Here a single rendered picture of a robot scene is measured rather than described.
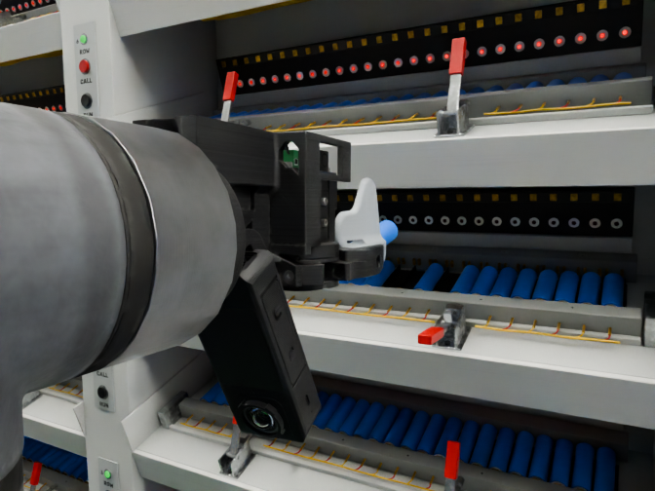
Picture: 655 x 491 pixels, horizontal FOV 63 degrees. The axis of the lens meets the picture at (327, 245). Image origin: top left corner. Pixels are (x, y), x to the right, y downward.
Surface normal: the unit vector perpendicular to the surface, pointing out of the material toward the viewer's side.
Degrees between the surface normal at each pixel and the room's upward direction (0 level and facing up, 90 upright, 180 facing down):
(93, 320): 113
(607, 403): 108
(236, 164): 90
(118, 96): 90
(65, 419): 18
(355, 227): 90
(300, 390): 88
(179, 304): 118
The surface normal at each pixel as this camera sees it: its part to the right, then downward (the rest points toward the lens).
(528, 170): -0.46, 0.40
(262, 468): -0.16, -0.92
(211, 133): 0.88, 0.04
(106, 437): -0.48, 0.10
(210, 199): 0.85, -0.25
